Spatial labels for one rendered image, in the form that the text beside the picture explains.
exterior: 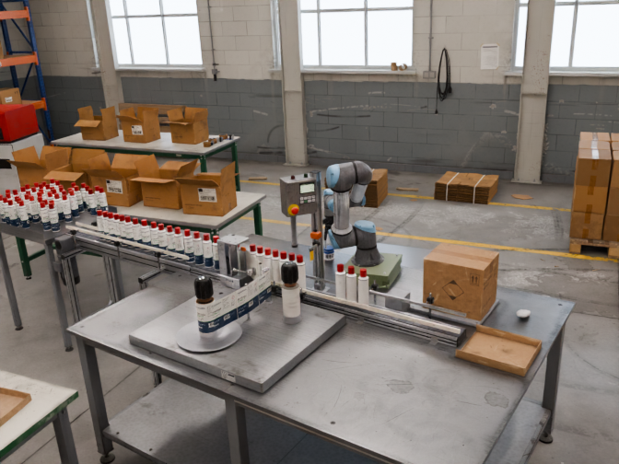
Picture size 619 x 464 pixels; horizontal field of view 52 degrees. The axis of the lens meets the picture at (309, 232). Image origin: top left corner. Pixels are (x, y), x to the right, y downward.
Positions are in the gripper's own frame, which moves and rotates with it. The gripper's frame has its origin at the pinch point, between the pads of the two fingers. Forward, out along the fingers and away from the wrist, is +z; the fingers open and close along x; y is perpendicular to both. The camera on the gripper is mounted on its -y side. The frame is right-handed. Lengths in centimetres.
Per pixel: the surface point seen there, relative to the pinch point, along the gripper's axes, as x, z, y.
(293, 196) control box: -55, -48, -1
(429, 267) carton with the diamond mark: -56, -17, 69
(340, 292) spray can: -66, -3, 26
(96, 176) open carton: 76, -11, -219
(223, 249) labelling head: -62, -19, -39
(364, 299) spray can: -69, -2, 39
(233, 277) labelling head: -62, -3, -34
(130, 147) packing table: 265, 14, -314
